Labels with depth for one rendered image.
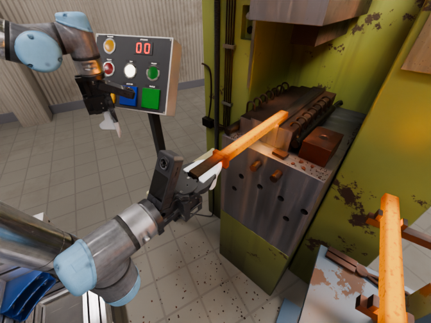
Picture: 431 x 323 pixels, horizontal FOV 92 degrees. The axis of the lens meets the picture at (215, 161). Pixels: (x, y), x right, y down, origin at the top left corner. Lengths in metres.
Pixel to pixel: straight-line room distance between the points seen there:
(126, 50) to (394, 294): 1.03
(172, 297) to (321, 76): 1.38
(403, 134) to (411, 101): 0.09
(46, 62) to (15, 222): 0.32
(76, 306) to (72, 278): 0.93
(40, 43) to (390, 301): 0.79
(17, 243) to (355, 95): 1.15
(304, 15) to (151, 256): 1.43
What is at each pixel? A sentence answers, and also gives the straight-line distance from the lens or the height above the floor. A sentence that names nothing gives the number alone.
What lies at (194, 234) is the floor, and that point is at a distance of 1.56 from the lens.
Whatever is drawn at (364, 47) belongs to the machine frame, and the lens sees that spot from 1.08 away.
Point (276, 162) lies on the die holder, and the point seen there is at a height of 0.91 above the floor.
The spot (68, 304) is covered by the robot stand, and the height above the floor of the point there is 0.21.
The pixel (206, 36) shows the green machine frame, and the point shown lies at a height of 1.18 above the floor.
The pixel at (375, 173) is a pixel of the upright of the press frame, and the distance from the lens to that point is 0.85.
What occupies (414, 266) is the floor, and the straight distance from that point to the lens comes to 1.91.
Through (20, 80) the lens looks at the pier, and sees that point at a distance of 3.34.
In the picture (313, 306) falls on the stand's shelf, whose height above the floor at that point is 0.67.
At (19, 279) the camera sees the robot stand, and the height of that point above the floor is 0.68.
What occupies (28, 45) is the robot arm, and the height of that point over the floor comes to 1.25.
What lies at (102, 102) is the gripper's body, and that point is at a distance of 0.79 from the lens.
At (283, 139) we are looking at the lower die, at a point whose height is 0.96.
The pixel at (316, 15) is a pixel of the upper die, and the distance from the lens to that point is 0.61.
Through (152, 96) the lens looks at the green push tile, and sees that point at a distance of 0.87.
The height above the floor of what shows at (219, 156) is 1.02.
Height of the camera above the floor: 1.33
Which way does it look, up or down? 40 degrees down
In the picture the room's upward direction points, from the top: straight up
